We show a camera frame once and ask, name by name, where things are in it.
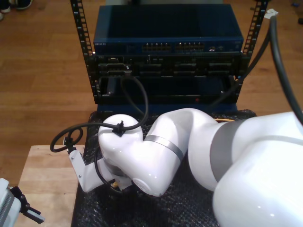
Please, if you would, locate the blue network switch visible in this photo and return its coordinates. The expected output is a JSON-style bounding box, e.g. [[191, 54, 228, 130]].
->
[[93, 4, 244, 54]]

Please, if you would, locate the person's dark shoe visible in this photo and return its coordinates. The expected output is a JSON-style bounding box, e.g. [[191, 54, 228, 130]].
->
[[15, 0, 33, 10]]

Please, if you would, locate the black rack server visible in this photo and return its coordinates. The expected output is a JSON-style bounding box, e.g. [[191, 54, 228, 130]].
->
[[86, 53, 250, 78]]

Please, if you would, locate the crumpled white paper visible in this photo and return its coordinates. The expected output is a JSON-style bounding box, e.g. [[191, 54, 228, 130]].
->
[[264, 9, 278, 19]]

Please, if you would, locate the yellow network cable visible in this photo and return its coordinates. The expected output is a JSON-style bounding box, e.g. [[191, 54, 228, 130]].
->
[[110, 118, 235, 189]]

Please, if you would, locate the blue base panel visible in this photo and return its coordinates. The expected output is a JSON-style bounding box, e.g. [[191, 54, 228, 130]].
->
[[97, 103, 238, 114]]

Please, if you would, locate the black perforated rack post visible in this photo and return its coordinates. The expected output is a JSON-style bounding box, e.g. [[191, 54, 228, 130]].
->
[[233, 0, 270, 104], [70, 0, 100, 105]]

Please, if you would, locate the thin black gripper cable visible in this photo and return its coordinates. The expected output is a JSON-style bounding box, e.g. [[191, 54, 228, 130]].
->
[[94, 151, 126, 193]]

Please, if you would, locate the black bubble mat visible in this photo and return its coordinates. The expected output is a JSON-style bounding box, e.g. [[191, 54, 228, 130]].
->
[[71, 108, 258, 227]]

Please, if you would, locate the black camera cable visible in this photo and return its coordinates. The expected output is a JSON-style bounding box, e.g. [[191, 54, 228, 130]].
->
[[50, 15, 303, 154]]

